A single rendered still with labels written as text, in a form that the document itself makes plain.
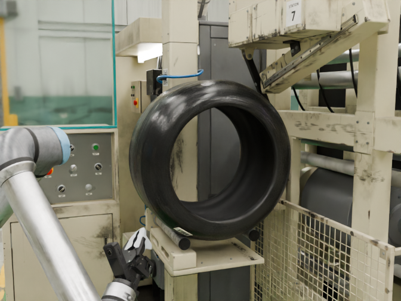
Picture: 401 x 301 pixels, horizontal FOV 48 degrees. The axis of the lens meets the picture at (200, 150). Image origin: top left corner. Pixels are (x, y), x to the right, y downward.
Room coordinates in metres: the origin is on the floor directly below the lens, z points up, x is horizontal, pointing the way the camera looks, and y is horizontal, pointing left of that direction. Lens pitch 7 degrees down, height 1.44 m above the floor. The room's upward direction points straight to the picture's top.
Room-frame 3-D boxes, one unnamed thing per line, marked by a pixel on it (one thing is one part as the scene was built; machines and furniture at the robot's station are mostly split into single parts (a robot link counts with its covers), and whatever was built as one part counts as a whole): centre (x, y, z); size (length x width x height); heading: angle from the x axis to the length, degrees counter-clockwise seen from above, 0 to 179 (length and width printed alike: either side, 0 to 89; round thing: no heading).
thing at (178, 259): (1.72, 0.12, 0.84); 0.36 x 0.09 x 0.06; 20
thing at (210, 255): (1.77, -0.01, 0.80); 0.37 x 0.36 x 0.02; 110
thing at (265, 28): (1.75, -0.34, 1.71); 0.61 x 0.25 x 0.15; 20
